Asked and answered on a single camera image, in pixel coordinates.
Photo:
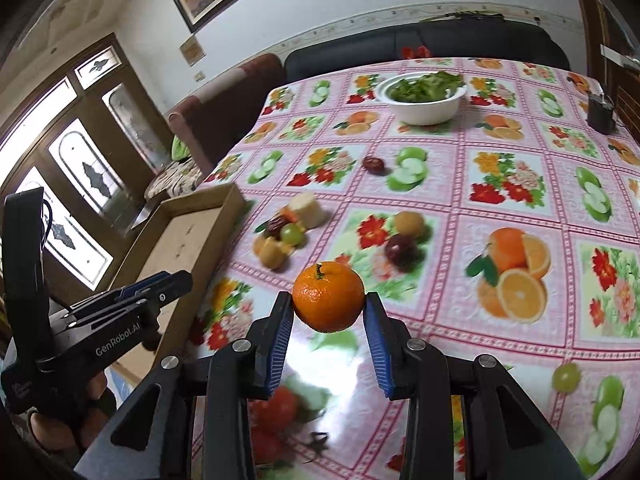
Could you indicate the white bowl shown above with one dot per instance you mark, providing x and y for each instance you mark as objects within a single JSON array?
[{"x": 425, "y": 112}]

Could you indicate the brown round fruit on tablecloth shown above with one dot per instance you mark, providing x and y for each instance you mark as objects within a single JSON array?
[{"x": 410, "y": 223}]

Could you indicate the small red object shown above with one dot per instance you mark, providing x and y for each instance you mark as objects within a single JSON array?
[{"x": 416, "y": 52}]

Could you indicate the purple plum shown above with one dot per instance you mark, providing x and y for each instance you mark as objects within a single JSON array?
[{"x": 401, "y": 251}]

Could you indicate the floral blanket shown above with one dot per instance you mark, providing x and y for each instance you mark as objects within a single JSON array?
[{"x": 170, "y": 180}]

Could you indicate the shallow cardboard box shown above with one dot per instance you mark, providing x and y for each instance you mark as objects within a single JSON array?
[{"x": 185, "y": 245}]

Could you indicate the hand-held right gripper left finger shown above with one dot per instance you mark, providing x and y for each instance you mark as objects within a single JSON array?
[{"x": 280, "y": 347}]

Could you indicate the person's left hand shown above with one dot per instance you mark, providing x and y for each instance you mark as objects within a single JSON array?
[{"x": 52, "y": 432}]

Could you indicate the green leafy vegetables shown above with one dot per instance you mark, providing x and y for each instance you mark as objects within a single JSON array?
[{"x": 425, "y": 87}]

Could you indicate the green cloth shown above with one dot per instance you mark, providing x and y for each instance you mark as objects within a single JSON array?
[{"x": 178, "y": 147}]

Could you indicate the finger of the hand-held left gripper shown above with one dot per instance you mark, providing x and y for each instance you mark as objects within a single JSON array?
[
  {"x": 165, "y": 287},
  {"x": 141, "y": 285}
]

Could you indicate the wooden door with glass panes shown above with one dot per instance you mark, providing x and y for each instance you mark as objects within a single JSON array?
[{"x": 87, "y": 125}]

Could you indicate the yellow wall paper sheet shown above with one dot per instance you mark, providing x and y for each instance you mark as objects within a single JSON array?
[{"x": 192, "y": 50}]

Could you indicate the small black device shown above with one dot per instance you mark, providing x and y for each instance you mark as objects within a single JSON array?
[{"x": 600, "y": 112}]

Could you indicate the dark red jujube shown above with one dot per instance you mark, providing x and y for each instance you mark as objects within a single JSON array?
[{"x": 274, "y": 226}]

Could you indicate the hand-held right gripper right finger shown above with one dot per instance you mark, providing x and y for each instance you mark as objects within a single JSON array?
[{"x": 377, "y": 347}]

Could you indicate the brown round fruit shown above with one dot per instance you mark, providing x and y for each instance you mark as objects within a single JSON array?
[
  {"x": 270, "y": 253},
  {"x": 410, "y": 223}
]

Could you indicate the brown armchair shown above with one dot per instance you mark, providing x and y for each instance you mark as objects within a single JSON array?
[{"x": 235, "y": 105}]

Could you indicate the wooden door frame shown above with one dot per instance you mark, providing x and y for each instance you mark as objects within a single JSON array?
[{"x": 592, "y": 35}]

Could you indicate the fruit printed pink tablecloth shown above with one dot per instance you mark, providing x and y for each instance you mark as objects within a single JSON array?
[{"x": 435, "y": 285}]

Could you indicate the mandarin with green stem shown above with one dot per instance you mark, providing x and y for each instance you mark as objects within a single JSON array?
[{"x": 327, "y": 300}]

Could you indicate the black leather sofa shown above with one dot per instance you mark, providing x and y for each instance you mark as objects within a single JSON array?
[{"x": 475, "y": 42}]

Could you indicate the green grape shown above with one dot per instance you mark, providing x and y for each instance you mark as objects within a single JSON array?
[
  {"x": 566, "y": 377},
  {"x": 292, "y": 235}
]

